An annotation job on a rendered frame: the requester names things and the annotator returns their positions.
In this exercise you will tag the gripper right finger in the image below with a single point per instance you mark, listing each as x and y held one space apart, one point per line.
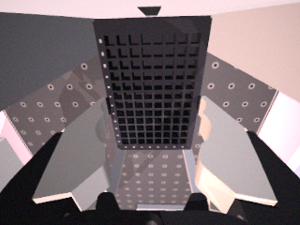
240 174

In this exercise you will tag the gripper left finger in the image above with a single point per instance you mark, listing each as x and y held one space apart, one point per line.
64 176

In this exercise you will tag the white rectangular frame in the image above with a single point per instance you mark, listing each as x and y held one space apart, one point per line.
160 206

